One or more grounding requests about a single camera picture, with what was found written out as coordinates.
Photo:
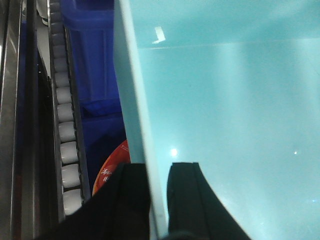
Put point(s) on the red printed snack bag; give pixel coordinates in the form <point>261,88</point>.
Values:
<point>120,155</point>

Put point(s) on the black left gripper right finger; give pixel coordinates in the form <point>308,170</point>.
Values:
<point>194,211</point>

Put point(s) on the dark blue storage bin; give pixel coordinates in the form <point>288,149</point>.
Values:
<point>90,24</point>

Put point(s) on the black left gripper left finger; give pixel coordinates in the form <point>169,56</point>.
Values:
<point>118,211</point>

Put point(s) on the stainless steel shelf rail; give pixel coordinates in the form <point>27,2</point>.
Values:
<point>18,96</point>

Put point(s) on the white roller track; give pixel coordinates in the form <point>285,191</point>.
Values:
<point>72,181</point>

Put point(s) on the light blue plastic bin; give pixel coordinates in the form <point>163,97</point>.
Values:
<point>233,85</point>

